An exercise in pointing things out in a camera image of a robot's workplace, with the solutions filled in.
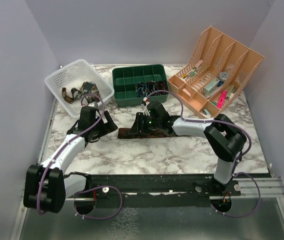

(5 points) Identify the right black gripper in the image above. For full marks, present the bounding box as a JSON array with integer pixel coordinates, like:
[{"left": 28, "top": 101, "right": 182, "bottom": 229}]
[{"left": 128, "top": 112, "right": 161, "bottom": 135}]

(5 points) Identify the brown red patterned tie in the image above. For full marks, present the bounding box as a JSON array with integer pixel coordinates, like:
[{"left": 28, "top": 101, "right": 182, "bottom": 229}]
[{"left": 118, "top": 128, "right": 177, "bottom": 140}]

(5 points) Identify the white plastic basket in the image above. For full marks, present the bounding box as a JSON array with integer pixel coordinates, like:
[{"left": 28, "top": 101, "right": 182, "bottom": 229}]
[{"left": 45, "top": 59, "right": 115, "bottom": 118}]

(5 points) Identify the green compartment tray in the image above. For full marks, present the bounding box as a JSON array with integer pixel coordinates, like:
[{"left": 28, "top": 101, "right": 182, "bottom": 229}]
[{"left": 112, "top": 64, "right": 169, "bottom": 108}]

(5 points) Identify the peach desk organizer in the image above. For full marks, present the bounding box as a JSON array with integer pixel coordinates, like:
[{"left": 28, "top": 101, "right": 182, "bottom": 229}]
[{"left": 168, "top": 27, "right": 264, "bottom": 119}]

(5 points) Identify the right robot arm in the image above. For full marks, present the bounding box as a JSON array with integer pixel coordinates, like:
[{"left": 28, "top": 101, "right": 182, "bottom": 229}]
[{"left": 118, "top": 101, "right": 247, "bottom": 196}]

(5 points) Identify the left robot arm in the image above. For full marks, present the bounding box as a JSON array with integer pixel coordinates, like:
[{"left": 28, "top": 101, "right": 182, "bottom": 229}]
[{"left": 23, "top": 106, "right": 118, "bottom": 215}]

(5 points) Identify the brown ties pile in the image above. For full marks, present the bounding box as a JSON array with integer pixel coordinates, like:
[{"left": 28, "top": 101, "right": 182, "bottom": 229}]
[{"left": 61, "top": 81, "right": 100, "bottom": 104}]

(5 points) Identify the blue rolled tie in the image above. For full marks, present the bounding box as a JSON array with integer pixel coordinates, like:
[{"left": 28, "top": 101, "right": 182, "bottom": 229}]
[{"left": 135, "top": 82, "right": 146, "bottom": 98}]

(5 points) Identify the brown rolled tie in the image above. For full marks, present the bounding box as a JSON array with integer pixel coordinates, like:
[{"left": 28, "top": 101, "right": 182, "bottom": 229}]
[{"left": 155, "top": 80, "right": 169, "bottom": 95}]

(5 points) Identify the dark orange rolled tie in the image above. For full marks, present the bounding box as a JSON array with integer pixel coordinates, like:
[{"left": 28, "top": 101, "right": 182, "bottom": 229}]
[{"left": 146, "top": 81, "right": 157, "bottom": 95}]

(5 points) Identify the pink eraser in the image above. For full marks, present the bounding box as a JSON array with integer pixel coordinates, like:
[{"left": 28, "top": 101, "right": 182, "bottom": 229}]
[{"left": 182, "top": 88, "right": 192, "bottom": 97}]

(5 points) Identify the white small stapler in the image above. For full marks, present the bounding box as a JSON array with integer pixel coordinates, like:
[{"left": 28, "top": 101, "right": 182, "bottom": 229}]
[{"left": 202, "top": 108, "right": 211, "bottom": 118}]

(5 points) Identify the pink highlighter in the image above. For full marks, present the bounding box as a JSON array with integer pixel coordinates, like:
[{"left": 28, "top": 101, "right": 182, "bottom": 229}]
[{"left": 217, "top": 90, "right": 227, "bottom": 109}]

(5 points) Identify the teal white box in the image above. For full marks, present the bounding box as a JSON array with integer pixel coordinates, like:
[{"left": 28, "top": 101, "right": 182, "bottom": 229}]
[{"left": 202, "top": 77, "right": 219, "bottom": 97}]

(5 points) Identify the round tape tin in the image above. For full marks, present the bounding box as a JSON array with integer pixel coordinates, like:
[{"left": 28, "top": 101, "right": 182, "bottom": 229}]
[{"left": 217, "top": 71, "right": 229, "bottom": 87}]

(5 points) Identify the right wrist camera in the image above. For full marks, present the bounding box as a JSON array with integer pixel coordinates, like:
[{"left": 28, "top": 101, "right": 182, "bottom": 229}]
[{"left": 141, "top": 97, "right": 150, "bottom": 116}]

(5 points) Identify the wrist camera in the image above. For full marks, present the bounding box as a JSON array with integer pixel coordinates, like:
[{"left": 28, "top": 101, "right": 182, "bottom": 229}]
[
  {"left": 141, "top": 97, "right": 150, "bottom": 116},
  {"left": 87, "top": 101, "right": 98, "bottom": 108}
]

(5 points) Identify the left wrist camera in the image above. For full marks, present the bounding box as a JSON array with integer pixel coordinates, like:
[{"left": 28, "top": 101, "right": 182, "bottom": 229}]
[{"left": 87, "top": 101, "right": 98, "bottom": 108}]

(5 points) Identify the black mounting rail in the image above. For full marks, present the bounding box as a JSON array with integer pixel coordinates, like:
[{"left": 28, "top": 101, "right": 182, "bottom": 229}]
[{"left": 31, "top": 172, "right": 247, "bottom": 208}]

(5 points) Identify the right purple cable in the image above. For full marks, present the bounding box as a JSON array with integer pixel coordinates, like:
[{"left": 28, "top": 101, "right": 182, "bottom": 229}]
[{"left": 144, "top": 90, "right": 261, "bottom": 218}]

